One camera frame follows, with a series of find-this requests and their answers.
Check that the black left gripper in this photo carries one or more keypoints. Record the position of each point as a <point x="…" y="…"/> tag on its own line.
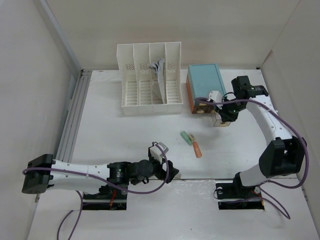
<point x="160" y="171"/>

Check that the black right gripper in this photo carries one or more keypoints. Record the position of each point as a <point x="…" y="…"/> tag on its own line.
<point x="225" y="116"/>

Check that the clear smoky drawer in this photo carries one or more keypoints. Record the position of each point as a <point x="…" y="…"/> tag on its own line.
<point x="217" y="120"/>

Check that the white instruction booklet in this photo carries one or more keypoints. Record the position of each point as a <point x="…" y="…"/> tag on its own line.
<point x="158" y="69"/>

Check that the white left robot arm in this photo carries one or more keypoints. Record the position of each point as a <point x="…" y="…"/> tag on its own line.
<point x="45" y="172"/>

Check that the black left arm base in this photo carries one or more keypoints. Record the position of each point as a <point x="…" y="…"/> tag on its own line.
<point x="108" y="199"/>

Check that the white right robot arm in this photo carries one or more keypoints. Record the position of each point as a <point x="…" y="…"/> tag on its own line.
<point x="285" y="151"/>

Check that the orange translucent case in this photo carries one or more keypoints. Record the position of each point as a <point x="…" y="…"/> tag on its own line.
<point x="196" y="149"/>

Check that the green translucent case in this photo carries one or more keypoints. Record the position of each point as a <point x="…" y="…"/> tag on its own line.
<point x="186" y="137"/>

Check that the small yellow eraser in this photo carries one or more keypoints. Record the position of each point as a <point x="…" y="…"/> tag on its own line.
<point x="191" y="137"/>

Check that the teal orange drawer box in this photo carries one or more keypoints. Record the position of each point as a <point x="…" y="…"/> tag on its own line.
<point x="200" y="81"/>

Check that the white plastic file organizer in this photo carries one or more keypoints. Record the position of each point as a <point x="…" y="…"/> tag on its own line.
<point x="138" y="96"/>

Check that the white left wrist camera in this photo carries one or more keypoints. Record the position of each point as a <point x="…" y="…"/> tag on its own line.
<point x="158" y="150"/>

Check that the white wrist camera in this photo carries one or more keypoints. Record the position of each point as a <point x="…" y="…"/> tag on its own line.
<point x="158" y="150"/>
<point x="215" y="97"/>

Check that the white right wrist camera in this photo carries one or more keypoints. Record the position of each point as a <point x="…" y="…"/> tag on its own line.
<point x="215" y="97"/>

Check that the aluminium rail frame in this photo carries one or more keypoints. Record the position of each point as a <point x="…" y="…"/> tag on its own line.
<point x="72" y="116"/>

